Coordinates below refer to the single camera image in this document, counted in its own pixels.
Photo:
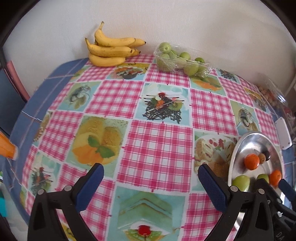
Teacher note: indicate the green mango large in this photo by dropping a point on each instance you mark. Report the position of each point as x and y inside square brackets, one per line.
[263, 176]

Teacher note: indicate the mandarin orange right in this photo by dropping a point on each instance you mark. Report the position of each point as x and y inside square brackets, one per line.
[275, 177]

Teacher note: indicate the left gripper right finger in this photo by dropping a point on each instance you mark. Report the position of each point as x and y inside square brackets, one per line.
[223, 199]

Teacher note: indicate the brown longan fruit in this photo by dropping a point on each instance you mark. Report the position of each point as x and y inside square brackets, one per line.
[262, 158]

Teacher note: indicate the pink checkered fruit tablecloth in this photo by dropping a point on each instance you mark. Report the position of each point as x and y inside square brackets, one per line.
[151, 131]

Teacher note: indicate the blue under tablecloth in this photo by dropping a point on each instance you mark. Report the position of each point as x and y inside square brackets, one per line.
[28, 123]

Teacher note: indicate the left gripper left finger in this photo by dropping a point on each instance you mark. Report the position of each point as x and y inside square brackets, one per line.
[74, 199]

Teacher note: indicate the large steel bowl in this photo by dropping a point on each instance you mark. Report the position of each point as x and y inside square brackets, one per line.
[252, 143]

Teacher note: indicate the orange object at edge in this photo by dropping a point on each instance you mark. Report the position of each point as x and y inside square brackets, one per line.
[7, 148]

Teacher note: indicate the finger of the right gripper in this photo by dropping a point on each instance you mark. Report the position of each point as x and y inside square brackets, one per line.
[268, 190]
[288, 191]

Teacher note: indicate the clear box of longans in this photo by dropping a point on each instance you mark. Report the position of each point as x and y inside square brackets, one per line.
[270, 91]

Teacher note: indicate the clear tray green jujubes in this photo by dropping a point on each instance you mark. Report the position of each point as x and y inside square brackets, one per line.
[175, 58]

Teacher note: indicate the small mandarin orange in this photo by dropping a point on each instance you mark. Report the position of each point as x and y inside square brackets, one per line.
[251, 161]

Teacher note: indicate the dark cherry with stem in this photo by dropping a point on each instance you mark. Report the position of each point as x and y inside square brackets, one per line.
[267, 155]

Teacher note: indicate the bunch of yellow bananas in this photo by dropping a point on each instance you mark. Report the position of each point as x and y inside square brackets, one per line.
[109, 52]

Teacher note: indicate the white power adapter box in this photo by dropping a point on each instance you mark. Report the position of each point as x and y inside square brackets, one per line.
[283, 134]

